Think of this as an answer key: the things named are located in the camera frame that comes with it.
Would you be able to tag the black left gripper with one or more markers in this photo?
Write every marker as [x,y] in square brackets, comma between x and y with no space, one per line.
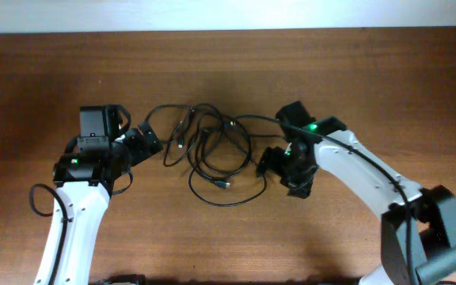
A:
[143,151]

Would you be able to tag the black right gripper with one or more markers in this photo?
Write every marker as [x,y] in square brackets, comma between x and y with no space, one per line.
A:
[267,161]

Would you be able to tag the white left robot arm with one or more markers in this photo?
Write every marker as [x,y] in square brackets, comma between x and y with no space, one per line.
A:
[106,148]

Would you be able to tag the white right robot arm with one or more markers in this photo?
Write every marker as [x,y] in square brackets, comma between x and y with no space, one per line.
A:
[418,224]

